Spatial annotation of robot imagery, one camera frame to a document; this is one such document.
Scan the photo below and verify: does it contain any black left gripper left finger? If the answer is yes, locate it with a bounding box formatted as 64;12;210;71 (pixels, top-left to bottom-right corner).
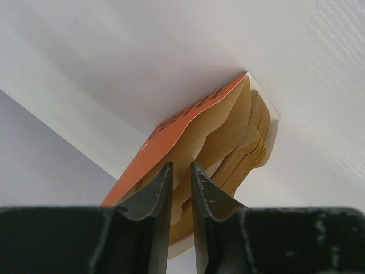
1;163;173;273

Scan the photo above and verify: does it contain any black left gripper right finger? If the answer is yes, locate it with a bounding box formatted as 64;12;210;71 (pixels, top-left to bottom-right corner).
191;162;364;273

